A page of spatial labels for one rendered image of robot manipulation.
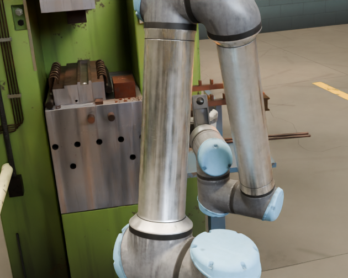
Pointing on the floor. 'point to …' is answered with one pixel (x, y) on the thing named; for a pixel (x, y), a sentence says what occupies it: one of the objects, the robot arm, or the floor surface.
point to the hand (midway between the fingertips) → (192, 111)
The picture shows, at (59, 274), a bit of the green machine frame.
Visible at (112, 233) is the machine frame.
